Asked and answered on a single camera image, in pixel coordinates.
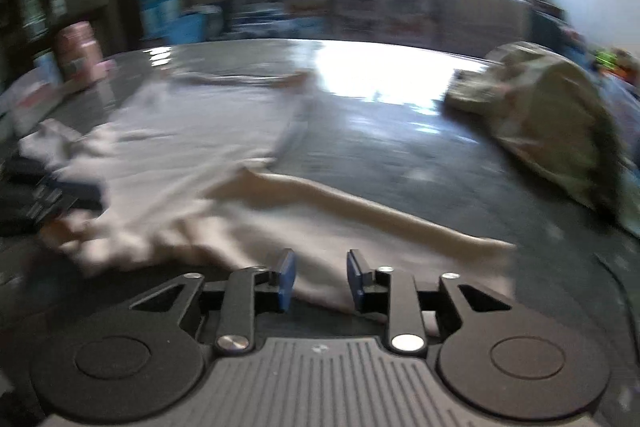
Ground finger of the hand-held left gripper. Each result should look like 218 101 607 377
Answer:
0 157 105 236

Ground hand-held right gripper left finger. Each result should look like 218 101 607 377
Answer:
129 248 297 354

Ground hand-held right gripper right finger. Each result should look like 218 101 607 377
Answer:
347 249 514 354

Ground beige long-sleeved shirt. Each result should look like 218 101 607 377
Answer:
19 71 518 338

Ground white tissue box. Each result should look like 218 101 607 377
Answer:
7 51 67 135

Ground grey quilted star table cover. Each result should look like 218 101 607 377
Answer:
0 38 640 408

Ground pink cartoon face bottle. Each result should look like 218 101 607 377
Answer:
54 21 105 86

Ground blue cabinet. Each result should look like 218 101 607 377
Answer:
131 0 207 44

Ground olive patterned cloth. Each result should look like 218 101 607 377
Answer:
444 41 628 220

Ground dark sofa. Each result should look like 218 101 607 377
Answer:
225 0 566 52

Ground low butterfly print cushion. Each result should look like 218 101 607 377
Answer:
229 0 332 35

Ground tall butterfly print cushion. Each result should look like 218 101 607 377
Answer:
332 0 437 44

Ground plain grey cushion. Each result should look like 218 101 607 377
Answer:
439 0 535 54

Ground small colourful toys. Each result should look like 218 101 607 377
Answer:
592 48 640 85

